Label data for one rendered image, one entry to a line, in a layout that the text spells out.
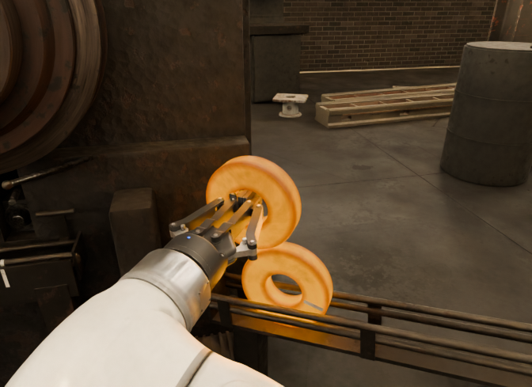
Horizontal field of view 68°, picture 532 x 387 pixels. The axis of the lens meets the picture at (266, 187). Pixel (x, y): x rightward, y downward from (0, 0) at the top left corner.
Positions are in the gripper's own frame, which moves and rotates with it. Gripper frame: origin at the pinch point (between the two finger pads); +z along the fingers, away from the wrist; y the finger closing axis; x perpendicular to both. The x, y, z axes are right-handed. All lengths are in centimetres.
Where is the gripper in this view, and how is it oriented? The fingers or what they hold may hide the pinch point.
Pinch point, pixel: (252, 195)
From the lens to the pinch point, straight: 61.3
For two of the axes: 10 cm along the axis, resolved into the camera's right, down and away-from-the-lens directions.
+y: 9.3, 1.6, -3.4
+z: 3.7, -4.4, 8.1
